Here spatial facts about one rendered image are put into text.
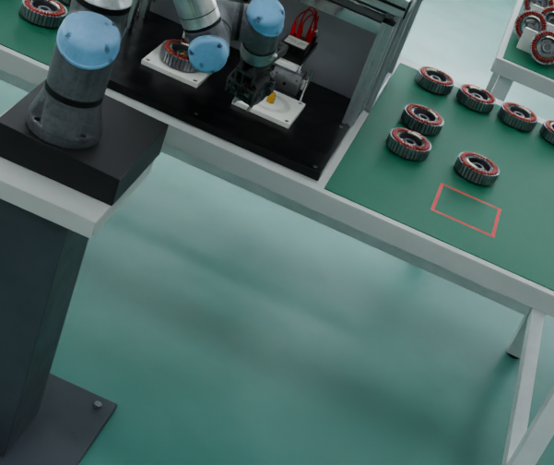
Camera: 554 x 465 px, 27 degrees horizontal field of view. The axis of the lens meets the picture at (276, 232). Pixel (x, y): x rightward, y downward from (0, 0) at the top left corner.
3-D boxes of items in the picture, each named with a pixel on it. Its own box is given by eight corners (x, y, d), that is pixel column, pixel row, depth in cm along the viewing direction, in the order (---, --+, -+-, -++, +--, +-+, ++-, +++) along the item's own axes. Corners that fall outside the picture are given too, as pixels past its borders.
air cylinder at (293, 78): (295, 96, 292) (302, 77, 289) (268, 84, 293) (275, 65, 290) (300, 89, 297) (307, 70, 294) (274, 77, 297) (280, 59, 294)
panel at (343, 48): (368, 106, 302) (410, 2, 287) (140, 6, 308) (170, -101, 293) (369, 104, 303) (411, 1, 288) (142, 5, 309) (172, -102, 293)
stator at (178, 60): (193, 77, 278) (197, 65, 276) (151, 59, 279) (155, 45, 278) (208, 64, 288) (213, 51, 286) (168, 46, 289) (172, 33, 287)
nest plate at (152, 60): (196, 88, 277) (197, 84, 277) (140, 64, 279) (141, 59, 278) (216, 69, 290) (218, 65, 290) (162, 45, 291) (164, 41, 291)
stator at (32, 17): (34, 29, 280) (38, 16, 278) (11, 7, 286) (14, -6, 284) (73, 28, 287) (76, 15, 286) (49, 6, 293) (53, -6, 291)
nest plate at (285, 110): (288, 128, 275) (289, 125, 275) (230, 103, 276) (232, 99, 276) (304, 108, 288) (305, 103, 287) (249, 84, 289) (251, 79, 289)
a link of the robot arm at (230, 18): (185, 9, 222) (241, 19, 223) (191, -14, 232) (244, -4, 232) (181, 46, 227) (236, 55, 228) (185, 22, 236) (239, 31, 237)
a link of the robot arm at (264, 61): (255, 20, 239) (288, 41, 238) (253, 33, 243) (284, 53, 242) (234, 43, 235) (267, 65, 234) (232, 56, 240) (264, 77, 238)
